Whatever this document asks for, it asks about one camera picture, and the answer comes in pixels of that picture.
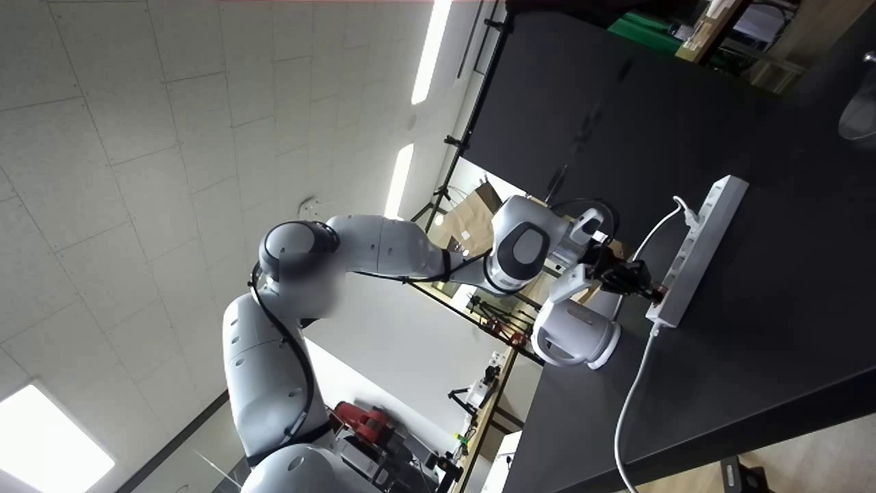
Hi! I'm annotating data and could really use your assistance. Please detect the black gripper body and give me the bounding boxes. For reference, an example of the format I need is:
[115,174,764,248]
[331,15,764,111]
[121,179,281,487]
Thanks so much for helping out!
[583,241,652,293]

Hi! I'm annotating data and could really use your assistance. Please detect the white power strip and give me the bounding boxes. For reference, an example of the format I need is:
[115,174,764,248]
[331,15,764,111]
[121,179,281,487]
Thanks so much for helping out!
[646,176,746,330]

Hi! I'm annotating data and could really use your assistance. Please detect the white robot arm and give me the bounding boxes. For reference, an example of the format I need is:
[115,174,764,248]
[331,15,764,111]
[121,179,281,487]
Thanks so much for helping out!
[222,198,664,493]

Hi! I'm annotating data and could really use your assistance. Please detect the brown paper bag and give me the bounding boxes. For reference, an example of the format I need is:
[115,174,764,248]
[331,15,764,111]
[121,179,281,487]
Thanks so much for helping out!
[429,181,500,257]

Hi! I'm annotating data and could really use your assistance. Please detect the white power strip cable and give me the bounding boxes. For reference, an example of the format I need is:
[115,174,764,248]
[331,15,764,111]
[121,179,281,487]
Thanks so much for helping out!
[609,320,664,493]

